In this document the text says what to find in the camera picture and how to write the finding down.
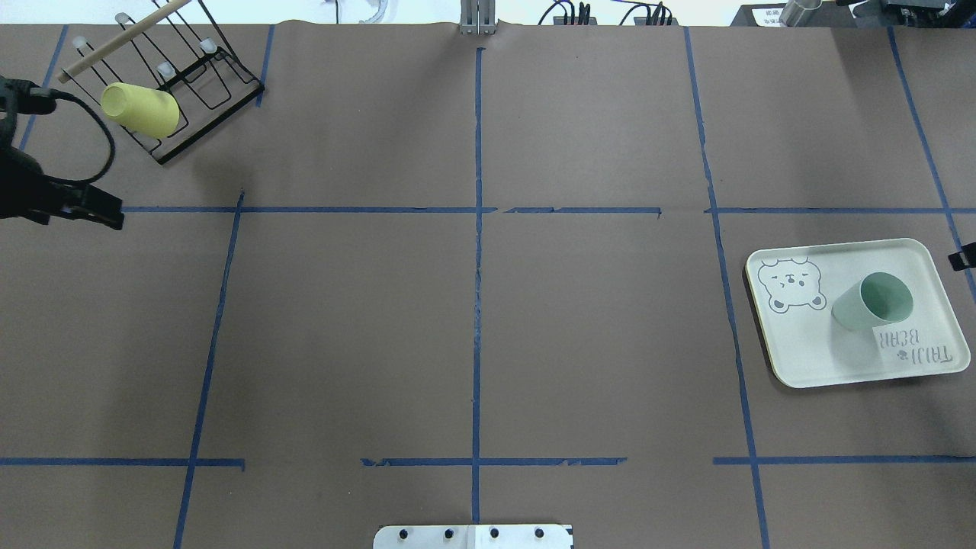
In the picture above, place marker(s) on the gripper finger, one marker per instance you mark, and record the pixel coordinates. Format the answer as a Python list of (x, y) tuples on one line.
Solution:
[(964, 258), (82, 202)]

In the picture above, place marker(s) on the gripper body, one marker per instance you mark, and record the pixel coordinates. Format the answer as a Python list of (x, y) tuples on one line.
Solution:
[(23, 187)]

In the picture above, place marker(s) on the pale green cup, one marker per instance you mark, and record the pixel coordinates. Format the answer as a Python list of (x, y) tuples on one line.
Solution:
[(878, 299)]

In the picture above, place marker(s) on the yellow cup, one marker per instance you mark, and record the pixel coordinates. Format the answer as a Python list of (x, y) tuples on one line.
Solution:
[(142, 110)]

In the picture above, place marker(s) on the cream bear tray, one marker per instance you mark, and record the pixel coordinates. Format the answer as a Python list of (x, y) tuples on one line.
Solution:
[(794, 290)]

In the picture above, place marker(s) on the metal cylinder can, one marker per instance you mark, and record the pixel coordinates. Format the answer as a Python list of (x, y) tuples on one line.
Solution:
[(797, 13)]

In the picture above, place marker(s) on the black wire cup rack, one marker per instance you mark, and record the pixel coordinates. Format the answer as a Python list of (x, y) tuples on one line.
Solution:
[(179, 49)]

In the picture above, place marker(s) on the aluminium frame post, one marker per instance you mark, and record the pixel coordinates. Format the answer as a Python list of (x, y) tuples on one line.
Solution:
[(478, 17)]

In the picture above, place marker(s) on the white pedestal column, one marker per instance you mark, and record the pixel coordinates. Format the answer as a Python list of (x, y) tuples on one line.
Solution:
[(475, 536)]

